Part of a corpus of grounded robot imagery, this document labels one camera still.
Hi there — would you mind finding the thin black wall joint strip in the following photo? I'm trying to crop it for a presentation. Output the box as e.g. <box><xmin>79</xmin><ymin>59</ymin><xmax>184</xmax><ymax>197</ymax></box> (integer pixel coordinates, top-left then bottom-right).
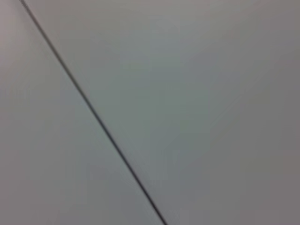
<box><xmin>19</xmin><ymin>0</ymin><xmax>169</xmax><ymax>225</ymax></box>

